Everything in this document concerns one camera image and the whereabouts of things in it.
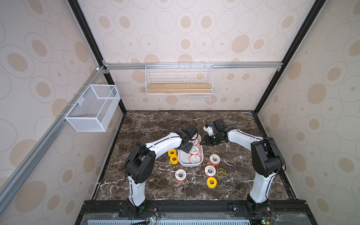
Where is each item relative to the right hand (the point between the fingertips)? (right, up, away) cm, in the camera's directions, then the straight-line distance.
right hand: (200, 145), depth 93 cm
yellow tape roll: (-19, -5, +1) cm, 20 cm away
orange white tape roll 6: (+5, -15, -7) cm, 17 cm away
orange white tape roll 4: (-13, -17, -8) cm, 23 cm away
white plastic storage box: (-11, -8, -2) cm, 14 cm away
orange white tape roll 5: (+9, -9, -2) cm, 13 cm away
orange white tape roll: (-3, +2, +4) cm, 6 cm away
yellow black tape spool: (+12, -16, -8) cm, 22 cm away
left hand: (-8, 0, -3) cm, 9 cm away
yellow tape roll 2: (-17, -9, -2) cm, 20 cm away
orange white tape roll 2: (-4, -4, +1) cm, 6 cm away
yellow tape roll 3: (+5, -22, -12) cm, 26 cm away
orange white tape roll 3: (-4, -8, -3) cm, 10 cm away
